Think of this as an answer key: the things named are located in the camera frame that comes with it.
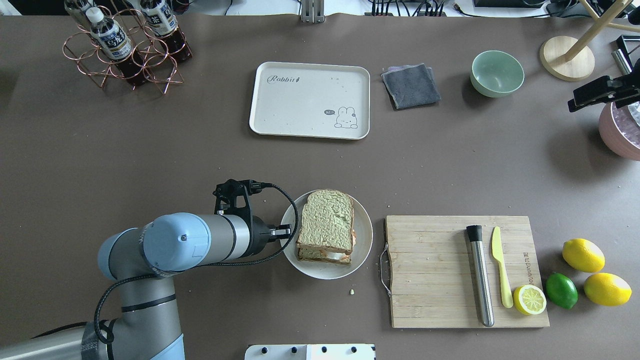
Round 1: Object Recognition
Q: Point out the grey folded cloth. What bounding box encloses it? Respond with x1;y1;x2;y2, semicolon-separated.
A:
381;63;442;110

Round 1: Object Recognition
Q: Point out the tea bottle left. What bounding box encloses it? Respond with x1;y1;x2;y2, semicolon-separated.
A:
63;0;97;32

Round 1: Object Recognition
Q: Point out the clear ice cube pile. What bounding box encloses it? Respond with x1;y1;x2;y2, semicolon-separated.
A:
620;101;640;127

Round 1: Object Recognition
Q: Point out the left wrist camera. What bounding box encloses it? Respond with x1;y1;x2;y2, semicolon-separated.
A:
213;178;274;218

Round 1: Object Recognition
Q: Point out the white round plate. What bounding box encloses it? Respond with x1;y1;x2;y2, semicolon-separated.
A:
281;190;373;280

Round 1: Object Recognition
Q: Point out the tea bottle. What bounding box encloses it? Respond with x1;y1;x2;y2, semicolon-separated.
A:
63;0;97;32
140;0;193;63
85;6;147;87

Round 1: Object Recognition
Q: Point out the metal ice scoop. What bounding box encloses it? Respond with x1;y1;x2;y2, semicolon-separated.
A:
611;48;632;75

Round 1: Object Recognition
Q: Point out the cream rabbit tray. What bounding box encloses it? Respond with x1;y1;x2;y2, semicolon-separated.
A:
248;61;371;141

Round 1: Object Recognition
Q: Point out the halved lemon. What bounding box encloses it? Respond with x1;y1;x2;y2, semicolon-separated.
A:
513;284;547;316

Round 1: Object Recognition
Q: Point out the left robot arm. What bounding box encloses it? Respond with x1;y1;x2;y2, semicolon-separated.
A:
1;212;297;360

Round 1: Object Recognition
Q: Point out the copper wire bottle rack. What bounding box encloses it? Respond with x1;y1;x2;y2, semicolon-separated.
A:
62;0;184;94

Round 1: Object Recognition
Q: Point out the steel muddler black tip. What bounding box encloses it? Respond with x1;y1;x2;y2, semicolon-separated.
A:
466;224;495;328

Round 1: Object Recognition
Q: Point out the wooden cutting board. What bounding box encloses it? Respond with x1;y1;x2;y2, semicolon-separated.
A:
385;215;550;329

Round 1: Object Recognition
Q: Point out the wooden stand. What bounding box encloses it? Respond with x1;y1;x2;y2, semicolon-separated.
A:
538;0;639;82

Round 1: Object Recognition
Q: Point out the fried egg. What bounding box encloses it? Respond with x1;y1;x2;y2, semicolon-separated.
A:
325;233;357;263

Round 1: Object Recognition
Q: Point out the yellow plastic knife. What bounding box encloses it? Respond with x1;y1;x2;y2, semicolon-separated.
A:
490;226;514;309

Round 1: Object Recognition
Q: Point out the left black cable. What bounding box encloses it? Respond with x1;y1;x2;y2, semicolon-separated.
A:
93;183;300;346

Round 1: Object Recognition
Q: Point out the green lime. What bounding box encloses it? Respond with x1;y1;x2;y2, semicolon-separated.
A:
544;272;579;310

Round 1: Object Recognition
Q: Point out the bread slice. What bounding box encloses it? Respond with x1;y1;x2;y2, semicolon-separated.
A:
296;189;355;255
296;248;352;265

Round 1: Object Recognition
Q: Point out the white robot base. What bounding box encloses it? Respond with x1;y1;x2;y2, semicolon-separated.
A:
244;343;377;360

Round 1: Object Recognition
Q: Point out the tea bottle right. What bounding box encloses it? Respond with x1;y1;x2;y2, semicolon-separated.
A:
140;0;193;63

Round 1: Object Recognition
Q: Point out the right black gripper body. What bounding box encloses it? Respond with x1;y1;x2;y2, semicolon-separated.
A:
607;72;640;109

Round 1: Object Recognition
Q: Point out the yellow lemon near board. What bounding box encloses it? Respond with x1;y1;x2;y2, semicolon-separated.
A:
562;238;606;273

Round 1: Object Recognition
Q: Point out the green bowl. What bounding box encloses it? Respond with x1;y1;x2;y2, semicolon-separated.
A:
470;50;525;98

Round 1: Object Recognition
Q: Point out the pink bowl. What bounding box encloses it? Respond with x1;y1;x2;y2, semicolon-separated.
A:
598;102;640;161

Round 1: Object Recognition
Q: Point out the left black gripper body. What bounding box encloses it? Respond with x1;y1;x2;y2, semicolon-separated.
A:
248;216;291;256

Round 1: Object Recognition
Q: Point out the tea bottle middle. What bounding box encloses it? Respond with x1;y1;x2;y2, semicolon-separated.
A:
85;6;147;87

